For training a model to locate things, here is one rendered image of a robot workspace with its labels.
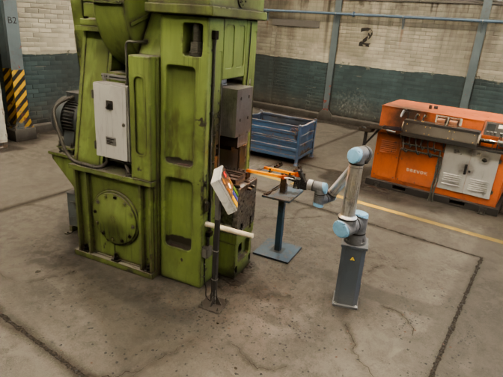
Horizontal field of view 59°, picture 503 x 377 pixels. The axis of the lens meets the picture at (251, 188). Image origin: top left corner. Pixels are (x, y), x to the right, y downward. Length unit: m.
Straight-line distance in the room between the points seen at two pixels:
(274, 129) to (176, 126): 4.20
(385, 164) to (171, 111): 4.22
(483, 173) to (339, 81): 5.74
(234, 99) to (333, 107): 8.27
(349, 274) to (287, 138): 4.19
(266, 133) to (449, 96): 4.69
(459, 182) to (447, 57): 4.52
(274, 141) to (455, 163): 2.95
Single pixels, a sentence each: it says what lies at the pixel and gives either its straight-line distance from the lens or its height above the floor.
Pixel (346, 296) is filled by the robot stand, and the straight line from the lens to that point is 4.03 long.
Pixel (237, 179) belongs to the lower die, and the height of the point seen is 0.98.
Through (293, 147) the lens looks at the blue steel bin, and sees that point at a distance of 7.70.
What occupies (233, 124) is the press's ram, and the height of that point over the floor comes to 1.48.
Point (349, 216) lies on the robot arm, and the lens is 3.57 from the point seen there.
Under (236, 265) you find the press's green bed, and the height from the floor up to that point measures 0.13.
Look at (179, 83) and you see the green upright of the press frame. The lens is 3.68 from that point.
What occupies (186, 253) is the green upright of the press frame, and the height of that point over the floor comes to 0.31.
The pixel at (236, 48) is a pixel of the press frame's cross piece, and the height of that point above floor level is 2.06.
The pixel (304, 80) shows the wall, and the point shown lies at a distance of 12.14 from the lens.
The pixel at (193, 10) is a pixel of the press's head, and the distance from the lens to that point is 3.46.
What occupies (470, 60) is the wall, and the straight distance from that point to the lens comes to 10.79.
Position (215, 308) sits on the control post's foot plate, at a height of 0.01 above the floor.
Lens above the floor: 2.27
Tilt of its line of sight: 20 degrees down
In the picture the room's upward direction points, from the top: 4 degrees clockwise
